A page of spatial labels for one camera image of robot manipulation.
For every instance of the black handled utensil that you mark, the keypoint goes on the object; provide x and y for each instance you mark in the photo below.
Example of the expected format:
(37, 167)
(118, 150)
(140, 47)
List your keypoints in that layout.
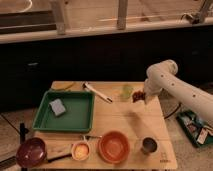
(58, 158)

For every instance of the dark purple bowl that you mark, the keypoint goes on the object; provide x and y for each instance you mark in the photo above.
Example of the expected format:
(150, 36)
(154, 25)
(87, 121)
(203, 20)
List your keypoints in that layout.
(31, 153)

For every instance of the yellow banana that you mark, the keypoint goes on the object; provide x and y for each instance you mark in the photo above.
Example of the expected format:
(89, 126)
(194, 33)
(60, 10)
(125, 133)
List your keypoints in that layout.
(62, 85)

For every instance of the grey blue sponge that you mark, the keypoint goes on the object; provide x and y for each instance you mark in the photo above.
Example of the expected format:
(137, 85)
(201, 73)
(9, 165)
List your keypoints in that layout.
(57, 107)

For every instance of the green plastic tray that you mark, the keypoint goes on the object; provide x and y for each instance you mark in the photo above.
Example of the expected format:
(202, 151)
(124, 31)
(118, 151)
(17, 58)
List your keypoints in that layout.
(78, 116)

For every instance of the black table stand post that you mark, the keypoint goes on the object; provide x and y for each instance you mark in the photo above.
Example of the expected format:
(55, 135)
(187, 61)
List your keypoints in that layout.
(23, 131)

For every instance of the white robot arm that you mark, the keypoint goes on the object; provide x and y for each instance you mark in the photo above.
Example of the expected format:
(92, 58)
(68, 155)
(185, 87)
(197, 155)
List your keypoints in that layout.
(161, 76)

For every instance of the small orange cup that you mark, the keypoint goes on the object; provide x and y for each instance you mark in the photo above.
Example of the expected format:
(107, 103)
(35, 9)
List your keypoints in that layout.
(80, 151)

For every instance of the dark red grape bunch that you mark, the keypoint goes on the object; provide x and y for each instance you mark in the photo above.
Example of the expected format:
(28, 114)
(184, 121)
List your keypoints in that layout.
(138, 95)

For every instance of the wooden folding table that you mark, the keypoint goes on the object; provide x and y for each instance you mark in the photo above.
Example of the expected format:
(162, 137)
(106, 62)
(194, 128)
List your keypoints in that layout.
(136, 120)

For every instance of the dark metal cup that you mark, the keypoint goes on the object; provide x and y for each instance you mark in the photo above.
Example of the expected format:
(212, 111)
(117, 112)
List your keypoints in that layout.
(149, 145)

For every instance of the green bin with clutter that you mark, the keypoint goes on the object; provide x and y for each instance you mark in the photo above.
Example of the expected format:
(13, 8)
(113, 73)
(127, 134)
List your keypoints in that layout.
(192, 126)

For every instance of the red orange bowl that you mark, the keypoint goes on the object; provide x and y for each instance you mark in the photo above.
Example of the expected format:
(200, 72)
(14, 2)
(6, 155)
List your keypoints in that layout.
(113, 147)

